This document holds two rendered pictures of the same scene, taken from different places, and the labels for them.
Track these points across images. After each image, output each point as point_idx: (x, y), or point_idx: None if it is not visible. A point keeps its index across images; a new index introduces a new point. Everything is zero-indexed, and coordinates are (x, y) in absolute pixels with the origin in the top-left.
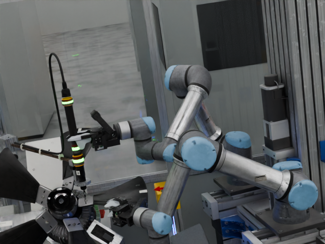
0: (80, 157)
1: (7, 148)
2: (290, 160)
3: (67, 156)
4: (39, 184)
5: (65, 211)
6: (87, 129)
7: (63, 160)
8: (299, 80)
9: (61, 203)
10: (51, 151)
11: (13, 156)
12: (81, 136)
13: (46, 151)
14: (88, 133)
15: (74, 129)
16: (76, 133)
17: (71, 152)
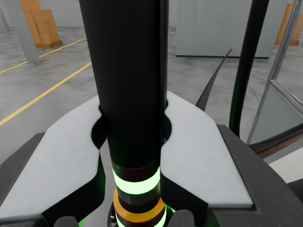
0: (114, 209)
1: (230, 51)
2: None
3: (293, 188)
4: (296, 172)
5: (109, 213)
6: (278, 216)
7: (289, 183)
8: None
9: None
10: (288, 130)
11: (215, 70)
12: (33, 138)
13: (302, 123)
14: (14, 199)
15: (92, 64)
16: (101, 101)
17: (300, 196)
